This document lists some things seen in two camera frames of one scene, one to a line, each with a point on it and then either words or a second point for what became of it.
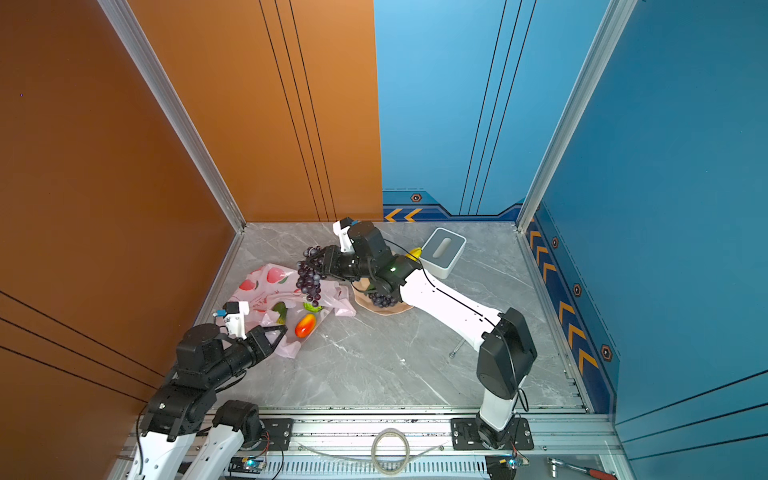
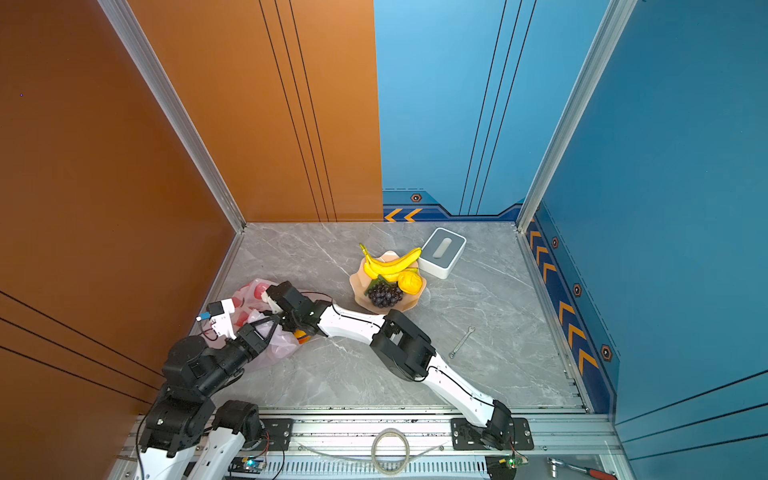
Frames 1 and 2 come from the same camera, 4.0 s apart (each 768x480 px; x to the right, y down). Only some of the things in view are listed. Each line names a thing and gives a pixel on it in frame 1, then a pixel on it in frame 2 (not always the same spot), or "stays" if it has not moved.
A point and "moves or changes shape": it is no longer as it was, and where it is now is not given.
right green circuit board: [516, 461] stays
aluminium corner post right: [621, 14] stays
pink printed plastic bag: [276, 300] moves or changes shape
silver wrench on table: [453, 354] stays
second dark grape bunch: [382, 300] stays
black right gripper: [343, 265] → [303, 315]
